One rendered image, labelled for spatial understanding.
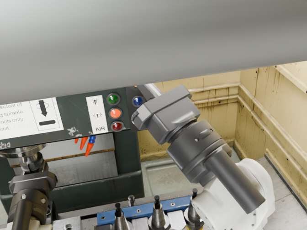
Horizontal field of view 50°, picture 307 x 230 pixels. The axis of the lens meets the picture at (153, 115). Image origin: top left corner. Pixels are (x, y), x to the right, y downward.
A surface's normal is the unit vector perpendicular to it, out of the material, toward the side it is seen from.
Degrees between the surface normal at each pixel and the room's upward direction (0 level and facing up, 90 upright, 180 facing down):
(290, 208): 24
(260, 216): 63
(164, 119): 30
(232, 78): 90
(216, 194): 36
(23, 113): 90
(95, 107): 90
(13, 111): 90
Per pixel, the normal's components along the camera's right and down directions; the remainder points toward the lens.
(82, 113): 0.19, 0.53
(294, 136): -0.98, 0.15
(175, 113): 0.28, -0.53
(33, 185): -0.06, -0.84
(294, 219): -0.45, -0.70
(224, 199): -0.01, -0.35
